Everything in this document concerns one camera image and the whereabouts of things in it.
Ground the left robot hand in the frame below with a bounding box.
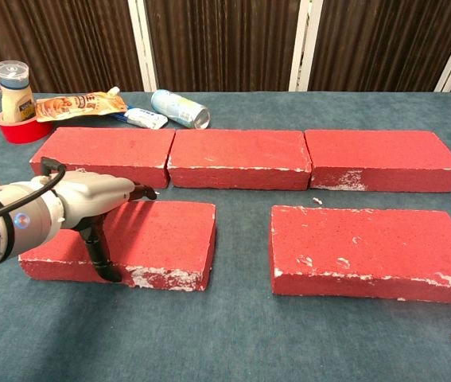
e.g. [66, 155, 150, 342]
[52, 171, 157, 283]

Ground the red foam brick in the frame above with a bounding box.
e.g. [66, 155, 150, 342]
[17, 198, 218, 295]
[166, 128, 313, 191]
[304, 128, 451, 194]
[267, 204, 451, 306]
[29, 126, 177, 189]

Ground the orange spout pouch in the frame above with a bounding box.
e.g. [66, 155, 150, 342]
[34, 86, 129, 123]

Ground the red tape roll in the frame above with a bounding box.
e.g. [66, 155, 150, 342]
[0, 110, 55, 145]

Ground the white blue toothpaste tube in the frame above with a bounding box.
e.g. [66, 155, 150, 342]
[109, 104, 169, 131]

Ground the mayonnaise bottle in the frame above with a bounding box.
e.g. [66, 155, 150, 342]
[0, 60, 37, 123]

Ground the light blue drink can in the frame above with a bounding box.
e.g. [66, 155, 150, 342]
[150, 88, 212, 131]

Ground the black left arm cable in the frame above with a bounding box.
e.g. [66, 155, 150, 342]
[0, 157, 68, 232]

